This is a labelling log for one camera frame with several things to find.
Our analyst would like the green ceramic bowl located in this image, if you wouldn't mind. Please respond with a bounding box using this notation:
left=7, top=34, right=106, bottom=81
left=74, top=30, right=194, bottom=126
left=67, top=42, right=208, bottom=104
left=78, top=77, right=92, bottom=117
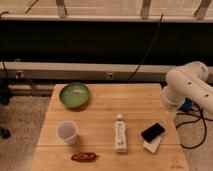
left=59, top=82, right=90, bottom=109

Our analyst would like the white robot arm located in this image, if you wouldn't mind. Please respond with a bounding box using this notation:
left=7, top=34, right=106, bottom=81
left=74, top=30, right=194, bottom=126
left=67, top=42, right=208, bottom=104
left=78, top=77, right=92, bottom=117
left=161, top=61, right=213, bottom=114

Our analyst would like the white squeeze bottle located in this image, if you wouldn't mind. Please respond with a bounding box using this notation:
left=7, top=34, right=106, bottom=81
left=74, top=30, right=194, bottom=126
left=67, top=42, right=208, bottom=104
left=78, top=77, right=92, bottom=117
left=115, top=115, right=127, bottom=153

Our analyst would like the clear plastic cup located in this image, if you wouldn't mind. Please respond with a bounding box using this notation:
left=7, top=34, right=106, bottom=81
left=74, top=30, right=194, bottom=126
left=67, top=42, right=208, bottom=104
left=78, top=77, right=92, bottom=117
left=56, top=121, right=78, bottom=145

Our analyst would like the black smartphone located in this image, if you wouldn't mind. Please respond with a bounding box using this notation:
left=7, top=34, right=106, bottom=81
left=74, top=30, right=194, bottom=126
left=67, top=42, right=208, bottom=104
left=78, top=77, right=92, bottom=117
left=141, top=123, right=165, bottom=142

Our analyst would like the white sponge block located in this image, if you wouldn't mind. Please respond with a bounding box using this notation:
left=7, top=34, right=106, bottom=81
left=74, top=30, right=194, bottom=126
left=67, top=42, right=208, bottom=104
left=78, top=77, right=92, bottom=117
left=143, top=136, right=162, bottom=154

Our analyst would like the blue power adapter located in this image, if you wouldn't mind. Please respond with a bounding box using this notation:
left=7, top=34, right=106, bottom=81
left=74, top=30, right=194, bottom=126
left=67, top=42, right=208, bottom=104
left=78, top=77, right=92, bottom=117
left=180, top=99, right=192, bottom=113

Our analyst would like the black object on floor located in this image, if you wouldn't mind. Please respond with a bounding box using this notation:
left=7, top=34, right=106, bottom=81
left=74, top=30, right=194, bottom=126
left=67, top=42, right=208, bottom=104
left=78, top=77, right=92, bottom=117
left=0, top=127, right=11, bottom=139

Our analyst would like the black hanging cable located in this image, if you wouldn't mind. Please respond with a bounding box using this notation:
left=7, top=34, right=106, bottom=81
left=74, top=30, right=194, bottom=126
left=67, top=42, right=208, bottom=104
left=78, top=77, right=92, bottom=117
left=126, top=12, right=165, bottom=82

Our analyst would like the grey metal rail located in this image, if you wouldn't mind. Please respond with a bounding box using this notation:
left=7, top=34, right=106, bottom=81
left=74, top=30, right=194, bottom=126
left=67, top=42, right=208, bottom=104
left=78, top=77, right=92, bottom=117
left=0, top=61, right=213, bottom=83

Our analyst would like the black floor cable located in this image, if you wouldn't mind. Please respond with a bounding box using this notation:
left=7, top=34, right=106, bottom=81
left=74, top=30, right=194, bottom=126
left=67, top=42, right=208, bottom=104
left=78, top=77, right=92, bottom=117
left=175, top=103, right=213, bottom=150

